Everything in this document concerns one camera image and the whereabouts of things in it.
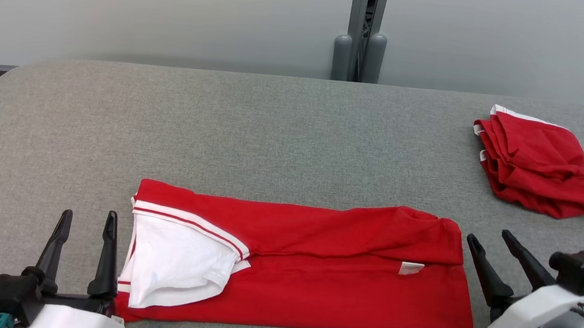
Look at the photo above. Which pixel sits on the teal left camera connector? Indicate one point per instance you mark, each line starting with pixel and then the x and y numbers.
pixel 0 322

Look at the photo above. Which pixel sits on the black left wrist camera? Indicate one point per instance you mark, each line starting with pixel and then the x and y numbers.
pixel 11 292

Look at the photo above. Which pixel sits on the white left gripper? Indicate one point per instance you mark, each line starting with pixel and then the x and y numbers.
pixel 77 322

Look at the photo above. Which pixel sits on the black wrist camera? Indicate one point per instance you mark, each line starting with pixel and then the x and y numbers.
pixel 11 292
pixel 581 271

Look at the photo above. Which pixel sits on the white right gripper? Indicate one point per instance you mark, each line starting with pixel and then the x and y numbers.
pixel 533 312

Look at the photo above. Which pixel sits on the red shorts white trim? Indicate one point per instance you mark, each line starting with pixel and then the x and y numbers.
pixel 540 164

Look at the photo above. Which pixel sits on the red white lettered jersey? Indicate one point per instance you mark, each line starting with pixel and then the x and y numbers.
pixel 338 295

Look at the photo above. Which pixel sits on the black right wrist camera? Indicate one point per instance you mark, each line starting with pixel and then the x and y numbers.
pixel 581 271

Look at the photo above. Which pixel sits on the grey metal partition post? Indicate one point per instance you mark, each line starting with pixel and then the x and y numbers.
pixel 358 11

